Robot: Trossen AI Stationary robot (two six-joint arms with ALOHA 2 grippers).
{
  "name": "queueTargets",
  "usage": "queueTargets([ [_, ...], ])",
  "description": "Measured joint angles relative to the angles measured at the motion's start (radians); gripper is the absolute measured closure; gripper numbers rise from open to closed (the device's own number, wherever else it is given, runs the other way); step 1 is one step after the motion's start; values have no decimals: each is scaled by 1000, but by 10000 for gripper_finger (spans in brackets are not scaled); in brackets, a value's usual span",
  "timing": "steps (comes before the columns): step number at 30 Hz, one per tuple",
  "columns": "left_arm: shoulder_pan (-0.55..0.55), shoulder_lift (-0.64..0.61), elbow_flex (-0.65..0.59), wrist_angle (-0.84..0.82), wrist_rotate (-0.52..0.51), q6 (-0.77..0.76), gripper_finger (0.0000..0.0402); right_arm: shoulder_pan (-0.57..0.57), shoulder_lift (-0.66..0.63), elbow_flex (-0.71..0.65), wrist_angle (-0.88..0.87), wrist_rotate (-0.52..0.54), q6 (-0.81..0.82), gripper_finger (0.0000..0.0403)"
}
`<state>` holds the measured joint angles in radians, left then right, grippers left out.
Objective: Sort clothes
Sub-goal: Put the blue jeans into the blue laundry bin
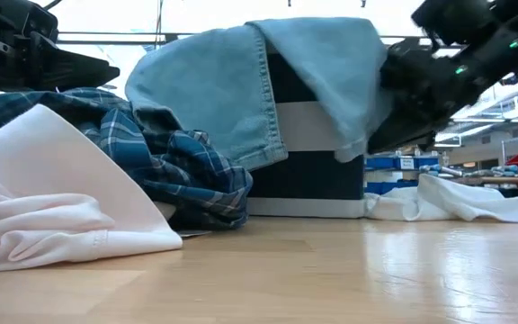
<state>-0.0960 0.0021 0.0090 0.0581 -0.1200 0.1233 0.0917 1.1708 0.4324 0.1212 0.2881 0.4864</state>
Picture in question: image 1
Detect pale pink white garment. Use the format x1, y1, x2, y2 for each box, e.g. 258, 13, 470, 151
0, 103, 183, 275

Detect blue storage bin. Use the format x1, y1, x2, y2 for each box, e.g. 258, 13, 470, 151
364, 179, 420, 195
364, 155, 442, 171

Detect white paper tag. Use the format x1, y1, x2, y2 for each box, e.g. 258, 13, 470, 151
176, 229, 213, 239

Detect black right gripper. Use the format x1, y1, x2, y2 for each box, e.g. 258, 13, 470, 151
366, 38, 498, 154

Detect navy white striped fabric basket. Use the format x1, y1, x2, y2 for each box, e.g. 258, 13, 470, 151
245, 52, 369, 220

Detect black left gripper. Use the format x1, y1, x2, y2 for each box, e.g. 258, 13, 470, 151
0, 0, 121, 91

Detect blue plaid shirt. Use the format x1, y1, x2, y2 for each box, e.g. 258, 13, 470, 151
0, 87, 255, 231

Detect light blue denim jeans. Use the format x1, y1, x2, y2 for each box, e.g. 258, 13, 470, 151
124, 16, 393, 172

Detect wooden workbench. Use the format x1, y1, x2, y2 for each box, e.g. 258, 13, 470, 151
451, 175, 518, 199

